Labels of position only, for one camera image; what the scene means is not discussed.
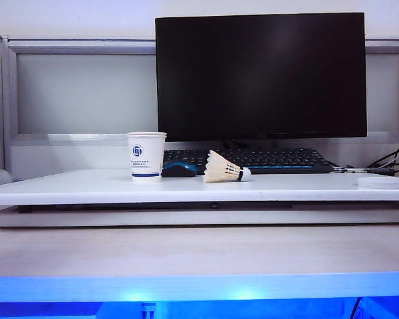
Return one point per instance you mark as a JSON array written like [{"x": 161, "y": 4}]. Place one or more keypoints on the white raised platform board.
[{"x": 119, "y": 189}]

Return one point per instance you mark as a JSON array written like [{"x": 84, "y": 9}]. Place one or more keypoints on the white paper cup blue logo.
[{"x": 145, "y": 159}]

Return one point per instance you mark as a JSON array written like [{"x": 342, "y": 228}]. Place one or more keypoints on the black computer keyboard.
[{"x": 279, "y": 159}]

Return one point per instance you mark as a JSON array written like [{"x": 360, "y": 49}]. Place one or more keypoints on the white round plastic lid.
[{"x": 381, "y": 182}]

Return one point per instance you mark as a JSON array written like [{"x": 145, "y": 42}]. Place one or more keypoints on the white lower base board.
[{"x": 186, "y": 220}]

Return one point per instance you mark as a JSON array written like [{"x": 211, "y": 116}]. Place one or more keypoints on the black monitor stand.
[{"x": 234, "y": 144}]

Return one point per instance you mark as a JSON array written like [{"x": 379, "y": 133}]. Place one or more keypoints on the silver and black pen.
[{"x": 355, "y": 169}]

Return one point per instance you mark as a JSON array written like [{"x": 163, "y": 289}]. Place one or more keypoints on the black and blue mouse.
[{"x": 178, "y": 170}]

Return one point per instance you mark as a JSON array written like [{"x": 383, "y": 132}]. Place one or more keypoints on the black computer monitor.
[{"x": 261, "y": 76}]

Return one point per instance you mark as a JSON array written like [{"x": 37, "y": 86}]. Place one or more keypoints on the white feather shuttlecock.
[{"x": 216, "y": 169}]

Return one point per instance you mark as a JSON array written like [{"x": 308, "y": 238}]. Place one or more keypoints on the grey cubicle partition frame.
[{"x": 86, "y": 99}]

